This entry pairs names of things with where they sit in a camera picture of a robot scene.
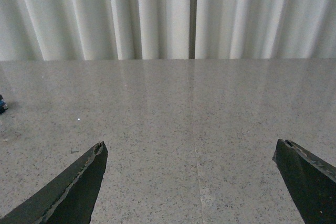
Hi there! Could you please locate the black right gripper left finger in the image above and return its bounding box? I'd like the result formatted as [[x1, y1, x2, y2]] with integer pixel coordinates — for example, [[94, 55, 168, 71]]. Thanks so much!
[[1, 142, 108, 223]]

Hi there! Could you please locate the small blue black switch block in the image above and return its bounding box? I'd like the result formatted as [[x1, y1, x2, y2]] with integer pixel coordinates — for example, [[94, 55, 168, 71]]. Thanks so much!
[[0, 95, 8, 114]]

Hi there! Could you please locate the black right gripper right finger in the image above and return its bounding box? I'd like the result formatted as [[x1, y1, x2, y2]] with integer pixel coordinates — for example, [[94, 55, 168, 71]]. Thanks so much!
[[272, 139, 335, 223]]

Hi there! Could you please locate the white pleated curtain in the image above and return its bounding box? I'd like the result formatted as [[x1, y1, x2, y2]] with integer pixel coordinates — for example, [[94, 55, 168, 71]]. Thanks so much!
[[1, 0, 335, 61]]

